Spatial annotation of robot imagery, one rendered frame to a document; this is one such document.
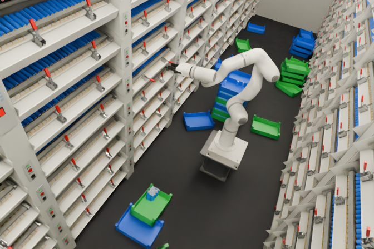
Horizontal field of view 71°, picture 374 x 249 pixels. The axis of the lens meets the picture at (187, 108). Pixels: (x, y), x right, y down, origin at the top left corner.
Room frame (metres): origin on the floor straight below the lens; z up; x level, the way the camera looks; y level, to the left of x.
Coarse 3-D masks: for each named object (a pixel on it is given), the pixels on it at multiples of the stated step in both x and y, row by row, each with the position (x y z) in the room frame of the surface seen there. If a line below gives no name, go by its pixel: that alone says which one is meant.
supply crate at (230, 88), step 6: (228, 78) 2.28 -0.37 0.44; (222, 84) 2.20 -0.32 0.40; (228, 84) 2.22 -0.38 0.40; (234, 84) 2.24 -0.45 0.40; (240, 84) 2.24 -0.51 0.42; (246, 84) 2.23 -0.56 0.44; (222, 90) 2.09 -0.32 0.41; (228, 90) 2.08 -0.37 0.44; (234, 90) 2.14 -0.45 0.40; (240, 90) 2.16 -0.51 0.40
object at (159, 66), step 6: (174, 48) 1.83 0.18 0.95; (168, 54) 1.78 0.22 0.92; (174, 54) 1.81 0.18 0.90; (168, 60) 1.72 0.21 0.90; (156, 66) 1.60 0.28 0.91; (162, 66) 1.62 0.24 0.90; (150, 72) 1.51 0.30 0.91; (156, 72) 1.54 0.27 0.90; (132, 78) 1.38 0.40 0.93; (150, 78) 1.47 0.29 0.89; (132, 84) 1.33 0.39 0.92; (138, 84) 1.36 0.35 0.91; (144, 84) 1.40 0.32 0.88; (132, 90) 1.25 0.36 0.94; (138, 90) 1.33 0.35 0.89; (132, 96) 1.28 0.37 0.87
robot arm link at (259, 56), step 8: (256, 48) 1.54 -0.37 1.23; (248, 56) 1.48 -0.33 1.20; (256, 56) 1.49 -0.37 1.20; (264, 56) 1.51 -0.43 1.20; (248, 64) 1.47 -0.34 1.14; (256, 64) 1.51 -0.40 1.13; (264, 64) 1.49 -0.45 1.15; (272, 64) 1.50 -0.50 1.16; (264, 72) 1.47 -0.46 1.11; (272, 72) 1.47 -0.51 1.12; (272, 80) 1.45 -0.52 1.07
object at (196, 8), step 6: (198, 0) 2.37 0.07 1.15; (204, 0) 2.34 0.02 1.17; (210, 0) 2.49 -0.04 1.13; (192, 6) 2.21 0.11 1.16; (198, 6) 2.29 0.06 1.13; (204, 6) 2.33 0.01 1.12; (210, 6) 2.47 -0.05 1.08; (186, 12) 2.10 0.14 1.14; (192, 12) 2.09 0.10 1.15; (198, 12) 2.22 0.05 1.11; (186, 18) 2.04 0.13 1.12; (192, 18) 2.08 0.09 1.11; (186, 24) 1.96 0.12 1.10
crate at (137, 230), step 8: (128, 208) 0.89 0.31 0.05; (128, 216) 0.85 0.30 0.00; (120, 224) 0.79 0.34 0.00; (128, 224) 0.80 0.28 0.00; (136, 224) 0.81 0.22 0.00; (144, 224) 0.82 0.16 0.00; (160, 224) 0.82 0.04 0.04; (128, 232) 0.74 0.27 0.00; (136, 232) 0.75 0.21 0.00; (144, 232) 0.76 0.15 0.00; (152, 232) 0.77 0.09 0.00; (136, 240) 0.68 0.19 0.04; (144, 240) 0.70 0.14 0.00; (152, 240) 0.71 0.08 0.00
